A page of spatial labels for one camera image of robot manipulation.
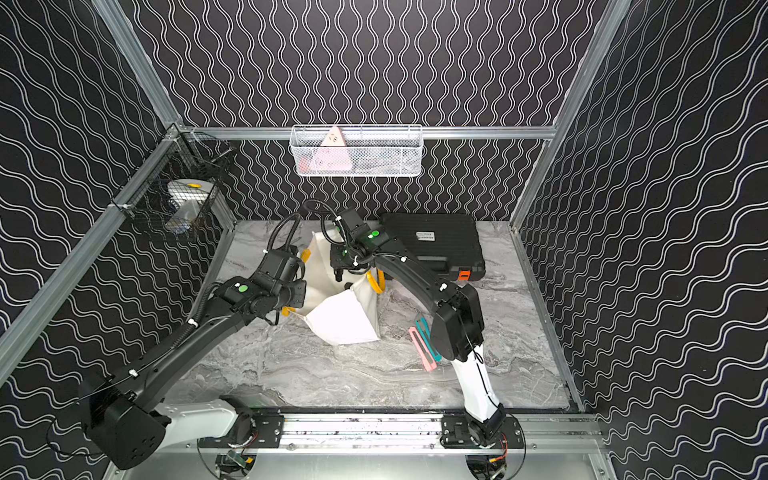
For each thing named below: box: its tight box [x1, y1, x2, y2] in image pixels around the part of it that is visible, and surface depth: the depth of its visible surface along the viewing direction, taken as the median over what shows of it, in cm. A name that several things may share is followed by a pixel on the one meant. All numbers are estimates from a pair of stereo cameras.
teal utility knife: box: [414, 317, 443, 363], surface depth 94 cm
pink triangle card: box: [309, 127, 353, 171], surface depth 92 cm
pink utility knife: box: [408, 326, 438, 372], surface depth 89 cm
